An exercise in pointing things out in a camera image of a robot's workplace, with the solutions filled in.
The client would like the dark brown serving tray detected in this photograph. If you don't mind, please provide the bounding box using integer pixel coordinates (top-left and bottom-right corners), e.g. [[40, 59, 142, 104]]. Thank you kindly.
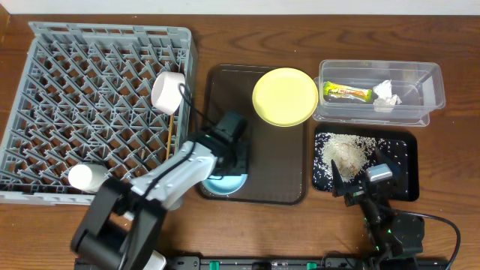
[[196, 64, 308, 206]]

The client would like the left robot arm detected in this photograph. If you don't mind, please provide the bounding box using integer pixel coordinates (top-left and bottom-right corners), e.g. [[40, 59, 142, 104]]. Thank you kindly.
[[70, 111, 248, 269]]

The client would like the white tissue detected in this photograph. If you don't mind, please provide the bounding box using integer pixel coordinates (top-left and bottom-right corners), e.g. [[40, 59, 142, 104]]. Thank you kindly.
[[373, 80, 402, 113]]

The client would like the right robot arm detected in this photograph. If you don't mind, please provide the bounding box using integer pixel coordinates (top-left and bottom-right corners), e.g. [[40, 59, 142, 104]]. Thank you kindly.
[[331, 148, 425, 269]]

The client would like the white cup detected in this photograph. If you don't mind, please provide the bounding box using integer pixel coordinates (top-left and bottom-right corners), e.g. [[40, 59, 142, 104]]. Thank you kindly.
[[67, 163, 109, 193]]

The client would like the spilled rice pile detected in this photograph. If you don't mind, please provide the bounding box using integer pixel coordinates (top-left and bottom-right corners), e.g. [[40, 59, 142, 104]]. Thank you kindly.
[[313, 131, 408, 198]]

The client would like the grey plastic dish rack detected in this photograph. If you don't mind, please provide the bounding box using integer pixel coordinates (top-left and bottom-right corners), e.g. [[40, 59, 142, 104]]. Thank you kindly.
[[1, 22, 198, 206]]

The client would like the clear plastic bin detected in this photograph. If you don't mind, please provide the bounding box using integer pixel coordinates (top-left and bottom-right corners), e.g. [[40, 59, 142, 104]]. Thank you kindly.
[[313, 59, 446, 127]]

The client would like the green snack wrapper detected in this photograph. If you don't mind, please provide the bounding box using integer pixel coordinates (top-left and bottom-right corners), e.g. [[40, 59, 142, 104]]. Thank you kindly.
[[323, 81, 373, 102]]

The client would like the white bowl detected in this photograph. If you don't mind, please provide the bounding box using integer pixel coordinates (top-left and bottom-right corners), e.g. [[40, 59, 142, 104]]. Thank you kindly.
[[151, 71, 185, 115]]

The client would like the black waste tray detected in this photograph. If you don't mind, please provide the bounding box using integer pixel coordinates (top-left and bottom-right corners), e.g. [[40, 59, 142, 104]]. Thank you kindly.
[[313, 123, 419, 202]]

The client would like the wooden chopstick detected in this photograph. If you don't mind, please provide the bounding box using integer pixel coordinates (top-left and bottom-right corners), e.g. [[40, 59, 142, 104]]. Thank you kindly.
[[165, 115, 174, 161]]

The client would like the yellow round plate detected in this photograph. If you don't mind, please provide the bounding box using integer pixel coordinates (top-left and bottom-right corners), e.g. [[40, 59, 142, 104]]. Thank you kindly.
[[252, 67, 319, 127]]

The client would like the light blue bowl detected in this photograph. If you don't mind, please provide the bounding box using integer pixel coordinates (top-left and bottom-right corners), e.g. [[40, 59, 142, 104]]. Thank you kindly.
[[202, 174, 248, 196]]

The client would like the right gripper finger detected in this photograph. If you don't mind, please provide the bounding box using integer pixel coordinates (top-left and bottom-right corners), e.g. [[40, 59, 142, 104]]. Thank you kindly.
[[374, 146, 401, 176], [331, 160, 346, 197]]

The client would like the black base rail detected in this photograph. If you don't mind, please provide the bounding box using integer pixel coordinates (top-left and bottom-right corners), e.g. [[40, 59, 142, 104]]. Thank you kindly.
[[146, 254, 448, 270]]

